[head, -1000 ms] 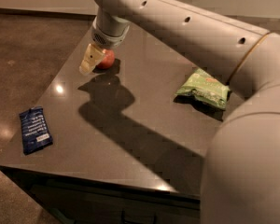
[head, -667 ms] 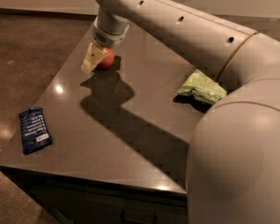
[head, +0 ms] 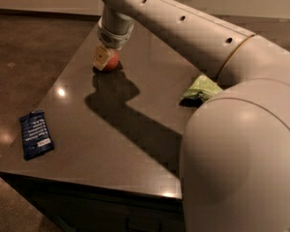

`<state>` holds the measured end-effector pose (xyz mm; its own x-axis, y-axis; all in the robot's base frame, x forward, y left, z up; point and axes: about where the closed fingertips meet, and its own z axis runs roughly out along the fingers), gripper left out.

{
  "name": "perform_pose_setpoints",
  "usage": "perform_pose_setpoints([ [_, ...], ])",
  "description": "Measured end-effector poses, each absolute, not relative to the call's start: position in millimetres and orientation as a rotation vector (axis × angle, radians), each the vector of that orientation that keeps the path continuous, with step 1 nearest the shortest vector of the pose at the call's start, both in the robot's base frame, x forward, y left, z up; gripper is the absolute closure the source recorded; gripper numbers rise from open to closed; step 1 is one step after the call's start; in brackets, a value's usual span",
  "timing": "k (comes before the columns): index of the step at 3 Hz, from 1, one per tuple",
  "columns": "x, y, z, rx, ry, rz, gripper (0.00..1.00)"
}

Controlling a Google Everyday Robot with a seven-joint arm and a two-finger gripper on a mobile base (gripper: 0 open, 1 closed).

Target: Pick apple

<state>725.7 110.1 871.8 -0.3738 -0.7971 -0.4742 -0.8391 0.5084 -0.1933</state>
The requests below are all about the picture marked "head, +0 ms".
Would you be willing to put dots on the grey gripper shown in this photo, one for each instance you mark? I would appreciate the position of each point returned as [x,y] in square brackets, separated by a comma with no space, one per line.
[115,39]

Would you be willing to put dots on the blue snack packet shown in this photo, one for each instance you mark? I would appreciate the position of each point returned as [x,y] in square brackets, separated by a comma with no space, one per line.
[36,138]

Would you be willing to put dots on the green chip bag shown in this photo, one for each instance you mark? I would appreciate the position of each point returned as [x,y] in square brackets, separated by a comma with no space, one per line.
[203,88]

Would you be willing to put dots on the red apple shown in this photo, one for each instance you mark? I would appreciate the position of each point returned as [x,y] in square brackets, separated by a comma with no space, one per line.
[111,63]

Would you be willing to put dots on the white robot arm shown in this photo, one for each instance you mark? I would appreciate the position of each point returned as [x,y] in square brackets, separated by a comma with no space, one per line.
[235,154]

